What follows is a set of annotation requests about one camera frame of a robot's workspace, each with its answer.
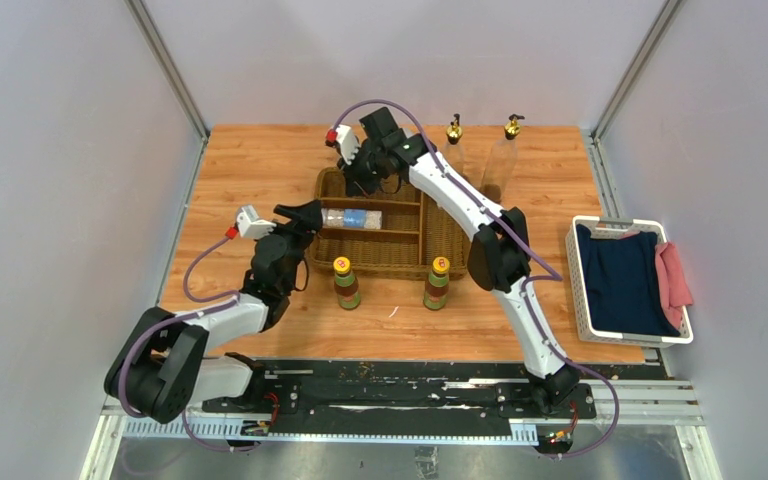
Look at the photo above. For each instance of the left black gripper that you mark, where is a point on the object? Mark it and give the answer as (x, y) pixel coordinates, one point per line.
(306, 220)

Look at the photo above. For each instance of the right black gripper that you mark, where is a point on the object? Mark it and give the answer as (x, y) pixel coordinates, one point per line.
(356, 184)

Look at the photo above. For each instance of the silver-lid pepper jar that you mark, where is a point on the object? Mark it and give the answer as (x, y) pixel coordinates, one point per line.
(350, 218)

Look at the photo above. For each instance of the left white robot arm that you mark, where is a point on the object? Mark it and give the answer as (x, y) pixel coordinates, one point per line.
(165, 364)

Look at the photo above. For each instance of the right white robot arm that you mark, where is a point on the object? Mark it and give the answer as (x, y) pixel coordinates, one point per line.
(500, 255)

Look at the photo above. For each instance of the woven wicker divided basket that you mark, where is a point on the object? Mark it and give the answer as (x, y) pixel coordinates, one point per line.
(414, 232)

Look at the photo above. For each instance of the left green sauce bottle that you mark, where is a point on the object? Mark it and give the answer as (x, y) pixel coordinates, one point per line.
(346, 284)

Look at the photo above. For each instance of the green sauce bottle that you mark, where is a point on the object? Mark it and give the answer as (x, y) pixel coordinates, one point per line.
(437, 284)
(346, 284)

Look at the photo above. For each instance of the right green sauce bottle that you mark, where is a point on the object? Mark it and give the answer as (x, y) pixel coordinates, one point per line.
(437, 284)

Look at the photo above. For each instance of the white plastic perforated basket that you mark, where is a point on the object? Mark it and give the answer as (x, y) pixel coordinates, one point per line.
(613, 228)

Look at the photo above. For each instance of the dark blue cloth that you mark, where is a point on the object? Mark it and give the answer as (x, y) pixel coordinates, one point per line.
(622, 284)

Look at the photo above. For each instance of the pink cloth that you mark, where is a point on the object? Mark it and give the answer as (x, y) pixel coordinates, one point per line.
(674, 292)

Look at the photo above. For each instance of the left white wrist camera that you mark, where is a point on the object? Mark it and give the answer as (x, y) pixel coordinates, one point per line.
(249, 224)

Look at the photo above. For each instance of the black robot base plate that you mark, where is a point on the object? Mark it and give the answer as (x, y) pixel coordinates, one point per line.
(404, 398)

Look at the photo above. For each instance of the left aluminium frame post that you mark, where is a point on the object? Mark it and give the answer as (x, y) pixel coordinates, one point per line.
(154, 39)

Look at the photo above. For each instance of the aluminium frame post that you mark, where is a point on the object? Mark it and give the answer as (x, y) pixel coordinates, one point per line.
(651, 40)
(154, 39)

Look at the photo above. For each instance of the right aluminium frame post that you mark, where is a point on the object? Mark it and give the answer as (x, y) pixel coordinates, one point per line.
(651, 40)

